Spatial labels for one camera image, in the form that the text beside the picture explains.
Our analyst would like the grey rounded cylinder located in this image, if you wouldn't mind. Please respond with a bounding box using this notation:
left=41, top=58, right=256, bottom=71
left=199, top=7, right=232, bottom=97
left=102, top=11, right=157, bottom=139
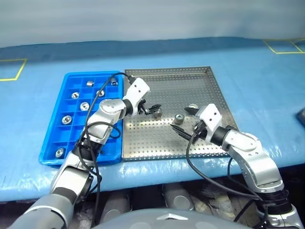
left=102, top=190, right=132, bottom=224
left=163, top=183, right=196, bottom=211

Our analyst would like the perforated steel tray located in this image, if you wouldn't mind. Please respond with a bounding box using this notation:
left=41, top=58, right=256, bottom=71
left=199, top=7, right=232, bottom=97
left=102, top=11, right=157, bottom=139
left=121, top=66, right=240, bottom=162

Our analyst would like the grey robot torso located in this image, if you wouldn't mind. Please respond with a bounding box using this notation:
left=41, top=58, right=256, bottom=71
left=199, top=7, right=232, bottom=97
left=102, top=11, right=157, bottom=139
left=91, top=208, right=240, bottom=229

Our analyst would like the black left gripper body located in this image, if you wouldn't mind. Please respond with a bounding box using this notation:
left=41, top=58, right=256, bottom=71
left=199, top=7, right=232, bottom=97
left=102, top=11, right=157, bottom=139
left=138, top=98, right=150, bottom=115

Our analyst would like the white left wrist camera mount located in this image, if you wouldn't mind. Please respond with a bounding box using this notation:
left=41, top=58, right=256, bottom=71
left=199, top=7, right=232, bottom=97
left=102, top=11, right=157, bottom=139
left=123, top=78, right=151, bottom=115

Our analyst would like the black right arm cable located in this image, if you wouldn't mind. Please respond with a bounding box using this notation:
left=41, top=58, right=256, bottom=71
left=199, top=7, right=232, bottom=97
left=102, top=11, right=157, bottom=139
left=185, top=132, right=269, bottom=229

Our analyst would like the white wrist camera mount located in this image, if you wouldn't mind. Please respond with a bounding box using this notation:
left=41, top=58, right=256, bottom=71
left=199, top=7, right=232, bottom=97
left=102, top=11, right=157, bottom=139
left=123, top=78, right=151, bottom=115
left=194, top=103, right=223, bottom=144

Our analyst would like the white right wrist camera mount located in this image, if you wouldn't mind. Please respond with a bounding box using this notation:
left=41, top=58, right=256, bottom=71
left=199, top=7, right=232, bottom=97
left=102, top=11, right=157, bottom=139
left=194, top=103, right=223, bottom=144

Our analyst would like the blue plastic compartment tray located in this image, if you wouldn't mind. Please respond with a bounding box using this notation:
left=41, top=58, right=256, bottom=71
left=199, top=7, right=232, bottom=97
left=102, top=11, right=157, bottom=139
left=39, top=70, right=126, bottom=167

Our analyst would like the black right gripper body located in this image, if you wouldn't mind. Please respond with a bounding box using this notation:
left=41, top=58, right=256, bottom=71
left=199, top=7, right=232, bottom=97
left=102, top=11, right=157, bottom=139
left=191, top=120, right=208, bottom=144

